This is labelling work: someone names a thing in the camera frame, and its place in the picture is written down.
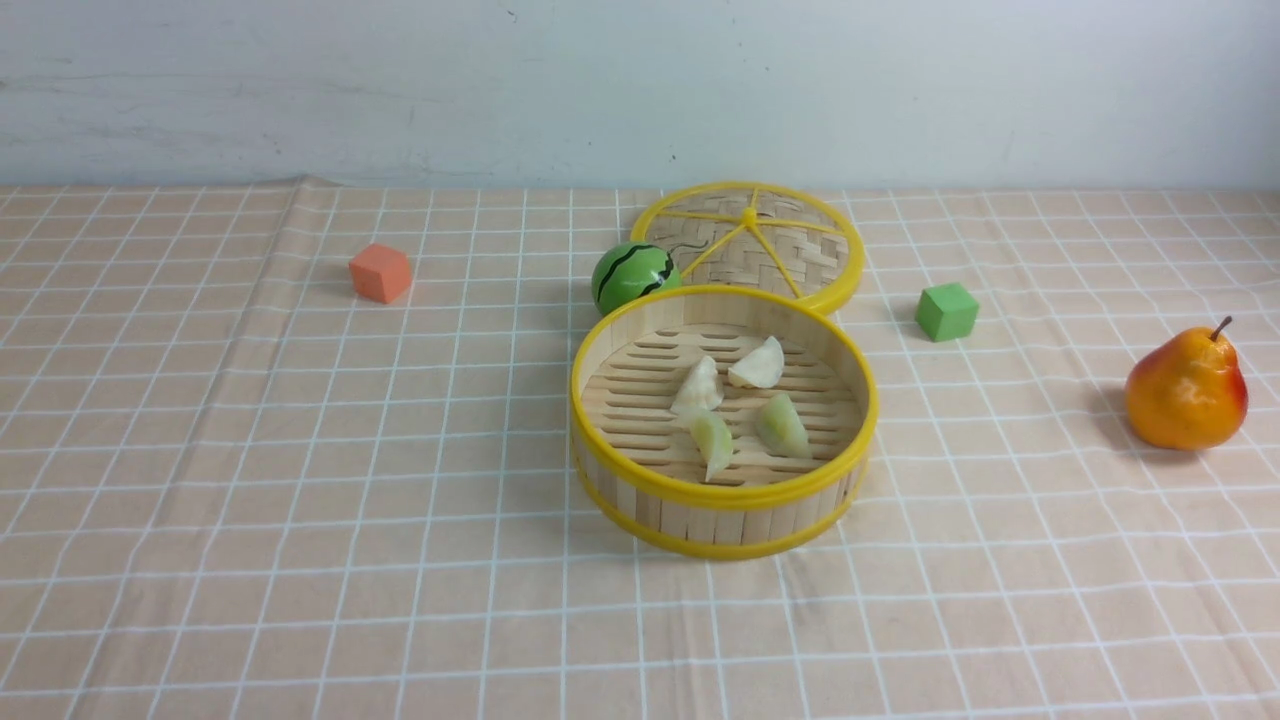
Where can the white dumpling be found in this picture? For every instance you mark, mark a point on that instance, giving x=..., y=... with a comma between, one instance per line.
x=762, y=368
x=701, y=390

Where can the green watermelon toy ball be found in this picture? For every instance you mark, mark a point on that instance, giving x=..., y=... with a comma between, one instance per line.
x=630, y=271

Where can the orange yellow toy pear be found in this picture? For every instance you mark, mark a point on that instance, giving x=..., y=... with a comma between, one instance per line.
x=1189, y=394

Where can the woven bamboo steamer lid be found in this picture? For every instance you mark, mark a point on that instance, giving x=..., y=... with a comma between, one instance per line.
x=761, y=236

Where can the orange foam cube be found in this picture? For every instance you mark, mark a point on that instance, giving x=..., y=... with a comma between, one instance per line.
x=380, y=273

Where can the green foam cube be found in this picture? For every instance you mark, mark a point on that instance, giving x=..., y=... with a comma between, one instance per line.
x=947, y=312

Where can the beige checkered tablecloth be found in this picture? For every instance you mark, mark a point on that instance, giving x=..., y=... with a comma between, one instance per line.
x=234, y=489

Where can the bamboo steamer tray yellow rim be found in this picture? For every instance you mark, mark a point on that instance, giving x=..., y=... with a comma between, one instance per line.
x=644, y=471

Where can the pale green dumpling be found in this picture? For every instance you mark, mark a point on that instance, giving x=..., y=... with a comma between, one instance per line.
x=714, y=441
x=781, y=430

